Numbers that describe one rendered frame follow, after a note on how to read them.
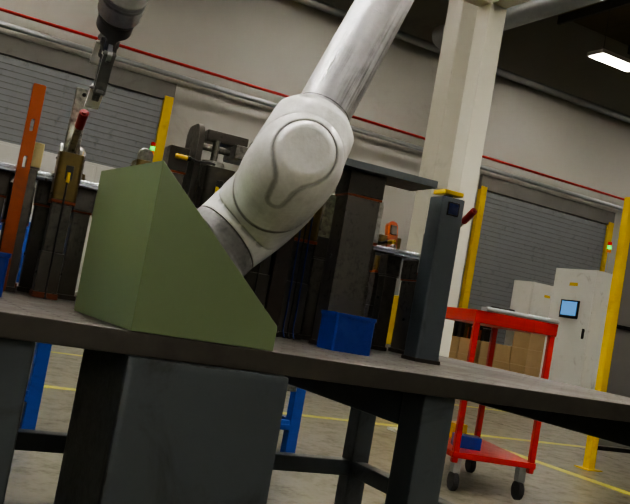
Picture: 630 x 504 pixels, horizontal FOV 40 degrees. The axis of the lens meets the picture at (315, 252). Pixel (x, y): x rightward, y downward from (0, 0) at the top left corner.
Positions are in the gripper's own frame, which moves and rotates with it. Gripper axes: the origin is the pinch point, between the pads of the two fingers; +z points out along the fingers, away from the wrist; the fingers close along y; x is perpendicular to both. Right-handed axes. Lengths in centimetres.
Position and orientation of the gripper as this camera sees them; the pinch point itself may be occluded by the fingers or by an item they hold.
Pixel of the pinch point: (94, 81)
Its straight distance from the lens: 202.0
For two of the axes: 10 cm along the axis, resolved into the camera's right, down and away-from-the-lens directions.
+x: -9.0, -1.9, -3.9
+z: -4.3, 5.3, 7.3
